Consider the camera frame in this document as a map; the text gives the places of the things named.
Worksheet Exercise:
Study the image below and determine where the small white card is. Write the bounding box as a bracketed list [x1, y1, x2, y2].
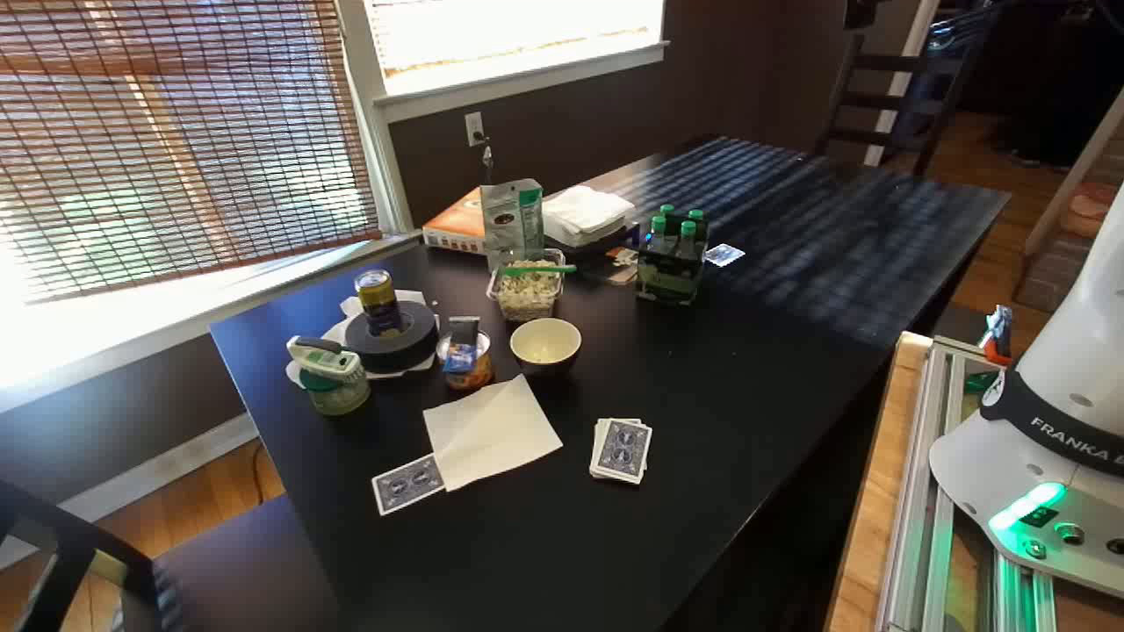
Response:
[702, 239, 748, 274]

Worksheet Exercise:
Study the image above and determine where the orange cartoon eyes book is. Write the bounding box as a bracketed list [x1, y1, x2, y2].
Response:
[418, 182, 490, 259]

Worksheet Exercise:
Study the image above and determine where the blue playing card deck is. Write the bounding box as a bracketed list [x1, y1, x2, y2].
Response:
[585, 413, 655, 489]

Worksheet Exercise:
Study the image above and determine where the green white carton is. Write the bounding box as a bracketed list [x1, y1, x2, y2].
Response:
[478, 174, 549, 270]

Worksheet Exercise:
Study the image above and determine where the single blue playing card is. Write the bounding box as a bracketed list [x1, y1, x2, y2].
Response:
[368, 452, 450, 518]

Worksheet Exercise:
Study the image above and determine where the red blue small tool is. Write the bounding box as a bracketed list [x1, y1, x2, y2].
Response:
[976, 301, 1017, 369]

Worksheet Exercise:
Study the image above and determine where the small orange tin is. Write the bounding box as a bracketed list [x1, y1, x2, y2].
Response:
[436, 332, 498, 395]

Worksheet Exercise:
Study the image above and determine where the black tape roll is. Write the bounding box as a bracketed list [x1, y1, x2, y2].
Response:
[339, 297, 441, 379]

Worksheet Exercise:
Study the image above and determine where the aluminium rail frame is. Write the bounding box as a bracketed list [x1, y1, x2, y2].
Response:
[874, 330, 1064, 632]

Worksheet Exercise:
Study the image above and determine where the white napkin stack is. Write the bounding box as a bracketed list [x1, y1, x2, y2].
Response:
[537, 182, 638, 251]

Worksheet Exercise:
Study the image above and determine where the dark wooden ladderback chair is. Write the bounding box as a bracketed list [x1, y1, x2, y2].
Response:
[819, 0, 997, 179]

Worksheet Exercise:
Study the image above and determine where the black wooden chair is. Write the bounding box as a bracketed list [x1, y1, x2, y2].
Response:
[0, 476, 345, 632]

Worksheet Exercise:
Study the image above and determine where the bamboo window blind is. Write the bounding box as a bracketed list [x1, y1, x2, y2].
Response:
[0, 0, 384, 304]

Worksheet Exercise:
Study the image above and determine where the flat white napkin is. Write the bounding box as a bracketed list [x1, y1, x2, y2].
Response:
[418, 372, 566, 496]

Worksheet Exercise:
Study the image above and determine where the small yellow labelled can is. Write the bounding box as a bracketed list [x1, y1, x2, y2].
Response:
[356, 268, 401, 315]

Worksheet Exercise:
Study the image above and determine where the cream ceramic bowl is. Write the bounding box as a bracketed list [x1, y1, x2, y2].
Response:
[505, 315, 585, 374]

